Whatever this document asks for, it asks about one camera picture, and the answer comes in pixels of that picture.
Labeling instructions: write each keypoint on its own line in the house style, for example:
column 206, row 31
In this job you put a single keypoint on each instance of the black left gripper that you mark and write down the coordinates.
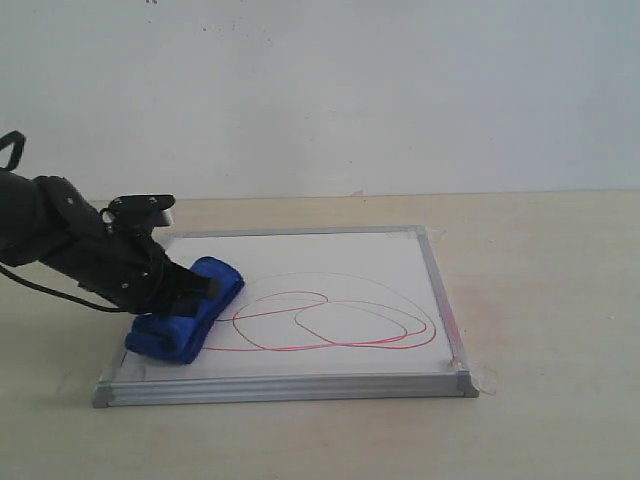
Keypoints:
column 130, row 270

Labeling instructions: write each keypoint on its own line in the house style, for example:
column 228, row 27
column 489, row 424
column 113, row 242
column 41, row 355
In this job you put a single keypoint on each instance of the blue microfiber cloth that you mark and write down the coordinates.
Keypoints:
column 178, row 339

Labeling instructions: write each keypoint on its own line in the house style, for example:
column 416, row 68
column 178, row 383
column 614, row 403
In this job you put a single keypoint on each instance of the black and grey left robot arm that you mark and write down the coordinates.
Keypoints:
column 46, row 201

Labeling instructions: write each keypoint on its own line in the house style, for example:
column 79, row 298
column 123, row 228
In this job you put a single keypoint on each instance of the clear tape front left corner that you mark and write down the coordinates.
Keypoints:
column 123, row 375

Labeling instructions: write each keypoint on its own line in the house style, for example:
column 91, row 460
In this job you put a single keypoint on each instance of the clear tape corner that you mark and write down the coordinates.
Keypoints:
column 123, row 375
column 471, row 379
column 432, row 235

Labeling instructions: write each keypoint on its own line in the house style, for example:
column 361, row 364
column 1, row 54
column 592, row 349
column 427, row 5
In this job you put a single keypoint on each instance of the clear tape back right corner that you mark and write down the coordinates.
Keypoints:
column 432, row 235

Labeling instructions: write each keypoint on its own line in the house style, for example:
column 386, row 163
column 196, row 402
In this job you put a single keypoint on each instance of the clear tape front right corner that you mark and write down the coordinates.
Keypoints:
column 471, row 379

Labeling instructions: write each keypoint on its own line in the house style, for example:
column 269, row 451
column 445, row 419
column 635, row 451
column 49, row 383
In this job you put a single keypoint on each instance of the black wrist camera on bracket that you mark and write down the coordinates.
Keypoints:
column 143, row 212

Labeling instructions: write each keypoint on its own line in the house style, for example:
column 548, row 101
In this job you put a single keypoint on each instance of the white whiteboard with aluminium frame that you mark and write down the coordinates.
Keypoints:
column 325, row 314

